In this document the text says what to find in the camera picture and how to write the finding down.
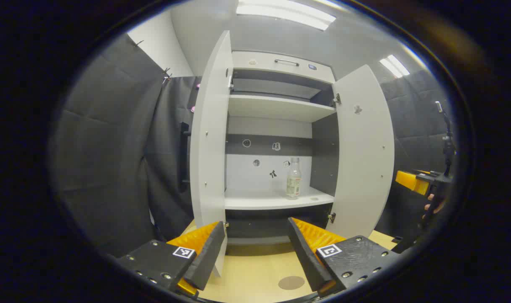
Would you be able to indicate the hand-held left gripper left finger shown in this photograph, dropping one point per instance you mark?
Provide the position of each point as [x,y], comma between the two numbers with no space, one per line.
[207,261]

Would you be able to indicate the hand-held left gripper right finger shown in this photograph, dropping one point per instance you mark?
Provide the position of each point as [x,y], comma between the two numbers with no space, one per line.
[305,256]

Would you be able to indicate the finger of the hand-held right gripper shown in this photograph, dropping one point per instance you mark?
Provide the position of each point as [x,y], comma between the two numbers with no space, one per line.
[409,181]

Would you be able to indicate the clear plastic bottle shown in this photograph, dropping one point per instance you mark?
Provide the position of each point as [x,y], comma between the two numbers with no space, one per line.
[293,185]

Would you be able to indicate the grey cabinet drawer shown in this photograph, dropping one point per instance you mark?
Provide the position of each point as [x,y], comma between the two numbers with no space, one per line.
[263,63]

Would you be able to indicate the small ceiling light panel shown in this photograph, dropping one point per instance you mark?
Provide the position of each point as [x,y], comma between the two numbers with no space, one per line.
[395,66]

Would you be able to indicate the black backdrop cloth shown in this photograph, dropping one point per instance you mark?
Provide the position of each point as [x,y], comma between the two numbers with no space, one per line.
[108,147]

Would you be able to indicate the long ceiling light panel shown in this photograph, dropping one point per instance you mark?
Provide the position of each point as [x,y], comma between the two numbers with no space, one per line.
[284,12]

